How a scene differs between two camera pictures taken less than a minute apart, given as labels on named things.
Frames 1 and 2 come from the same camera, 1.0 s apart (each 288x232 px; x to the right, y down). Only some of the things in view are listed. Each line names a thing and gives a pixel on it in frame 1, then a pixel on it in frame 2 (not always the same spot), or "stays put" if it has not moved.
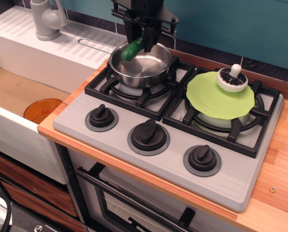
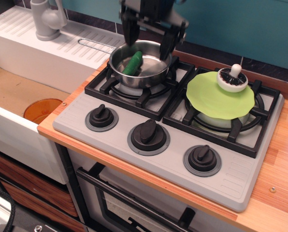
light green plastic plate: (206, 95) stays put
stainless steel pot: (144, 70) stays put
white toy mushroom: (232, 79) stays put
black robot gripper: (148, 12) -> (156, 15)
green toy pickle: (133, 49) -> (134, 65)
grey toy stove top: (219, 174) stays put
